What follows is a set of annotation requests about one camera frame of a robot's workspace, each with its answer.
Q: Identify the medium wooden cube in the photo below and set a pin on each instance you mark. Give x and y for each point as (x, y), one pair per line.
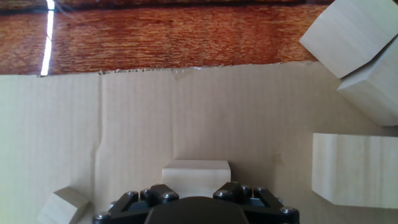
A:
(62, 207)

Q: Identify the reddish wood grain board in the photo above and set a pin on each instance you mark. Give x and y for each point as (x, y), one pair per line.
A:
(155, 37)

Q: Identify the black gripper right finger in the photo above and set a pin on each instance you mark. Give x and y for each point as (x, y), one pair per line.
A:
(264, 208)

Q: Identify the brown cardboard sheet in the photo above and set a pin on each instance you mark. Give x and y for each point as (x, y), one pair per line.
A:
(186, 124)

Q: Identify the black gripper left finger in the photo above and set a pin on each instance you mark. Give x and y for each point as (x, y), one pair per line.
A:
(130, 205)

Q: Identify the large wooden cube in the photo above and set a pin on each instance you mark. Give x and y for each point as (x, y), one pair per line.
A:
(351, 34)
(196, 175)
(376, 90)
(354, 169)

